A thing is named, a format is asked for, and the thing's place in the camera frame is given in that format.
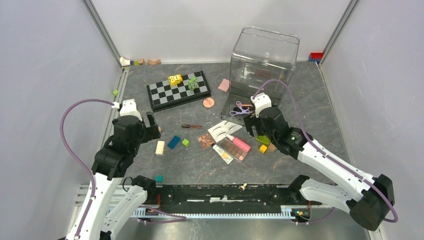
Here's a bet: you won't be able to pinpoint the cream wooden block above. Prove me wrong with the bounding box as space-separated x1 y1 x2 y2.
155 140 165 156

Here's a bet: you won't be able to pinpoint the blue block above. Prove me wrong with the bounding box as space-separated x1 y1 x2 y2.
167 135 181 150

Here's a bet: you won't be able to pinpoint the pink bottle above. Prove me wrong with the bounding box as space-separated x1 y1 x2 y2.
226 134 251 153

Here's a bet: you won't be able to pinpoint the brown eyeshadow palette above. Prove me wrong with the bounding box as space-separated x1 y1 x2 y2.
218 138 248 162

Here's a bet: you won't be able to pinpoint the peach powder puff brush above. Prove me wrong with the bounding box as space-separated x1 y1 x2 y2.
202 97 215 108

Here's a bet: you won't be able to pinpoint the small clear eyeshadow palette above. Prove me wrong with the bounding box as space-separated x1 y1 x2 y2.
197 132 216 150

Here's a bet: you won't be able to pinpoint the clear acrylic makeup organizer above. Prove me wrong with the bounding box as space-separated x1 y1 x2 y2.
221 26 300 125

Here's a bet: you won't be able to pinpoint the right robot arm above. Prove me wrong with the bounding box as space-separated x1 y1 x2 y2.
243 106 398 231

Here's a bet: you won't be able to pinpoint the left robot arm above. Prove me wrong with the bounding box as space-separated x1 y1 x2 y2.
65 111 161 240

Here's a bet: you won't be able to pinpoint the green lego brick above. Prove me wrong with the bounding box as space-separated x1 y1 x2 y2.
255 135 271 146

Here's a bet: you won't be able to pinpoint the black white chessboard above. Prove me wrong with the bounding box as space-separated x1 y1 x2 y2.
146 70 212 112

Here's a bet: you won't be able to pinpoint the brown wooden cube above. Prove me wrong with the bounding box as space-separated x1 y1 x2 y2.
267 143 277 153

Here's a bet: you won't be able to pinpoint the yellow cube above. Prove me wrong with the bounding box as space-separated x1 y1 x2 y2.
259 144 268 154

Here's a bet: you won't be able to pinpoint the white eyebrow stencil card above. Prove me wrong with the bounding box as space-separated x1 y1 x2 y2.
207 120 243 143

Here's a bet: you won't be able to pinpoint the small green cube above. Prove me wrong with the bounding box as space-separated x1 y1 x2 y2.
181 139 190 147

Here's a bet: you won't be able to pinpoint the brown lip pencil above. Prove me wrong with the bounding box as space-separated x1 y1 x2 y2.
181 124 204 129

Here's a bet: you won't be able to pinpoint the pink sponge pad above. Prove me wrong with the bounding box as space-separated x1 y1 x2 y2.
218 78 230 93

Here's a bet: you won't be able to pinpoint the white cream tube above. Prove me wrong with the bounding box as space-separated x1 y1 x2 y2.
212 144 234 165

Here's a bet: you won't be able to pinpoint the teal cube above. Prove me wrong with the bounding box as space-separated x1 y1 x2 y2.
155 174 164 184

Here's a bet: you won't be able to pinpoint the yellow toy block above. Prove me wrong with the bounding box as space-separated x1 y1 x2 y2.
167 74 183 86

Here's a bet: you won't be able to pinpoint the green toy block on chessboard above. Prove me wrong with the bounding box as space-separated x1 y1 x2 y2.
188 76 199 91

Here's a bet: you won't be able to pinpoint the wooden blocks in corner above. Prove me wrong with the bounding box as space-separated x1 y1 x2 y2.
119 56 161 68

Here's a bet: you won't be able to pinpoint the white chess pawn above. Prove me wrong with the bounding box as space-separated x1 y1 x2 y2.
240 183 247 191

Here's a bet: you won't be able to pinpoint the red blue bricks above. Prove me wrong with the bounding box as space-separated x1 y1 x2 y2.
308 52 324 63

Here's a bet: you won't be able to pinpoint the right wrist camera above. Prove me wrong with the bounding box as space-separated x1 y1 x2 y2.
250 92 272 118

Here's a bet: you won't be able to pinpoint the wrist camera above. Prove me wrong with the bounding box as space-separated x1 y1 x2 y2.
112 99 143 121
250 92 272 118

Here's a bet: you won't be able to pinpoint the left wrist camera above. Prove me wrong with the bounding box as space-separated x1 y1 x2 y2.
112 99 143 121

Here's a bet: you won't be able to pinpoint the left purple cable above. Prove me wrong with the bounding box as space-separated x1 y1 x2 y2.
59 98 121 240

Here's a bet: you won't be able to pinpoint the purple cable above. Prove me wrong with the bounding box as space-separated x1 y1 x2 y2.
59 98 121 240
251 78 399 225

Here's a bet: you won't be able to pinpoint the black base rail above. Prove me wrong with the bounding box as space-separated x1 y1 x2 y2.
148 184 310 214

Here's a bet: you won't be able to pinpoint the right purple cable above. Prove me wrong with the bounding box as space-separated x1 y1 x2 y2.
251 78 399 225

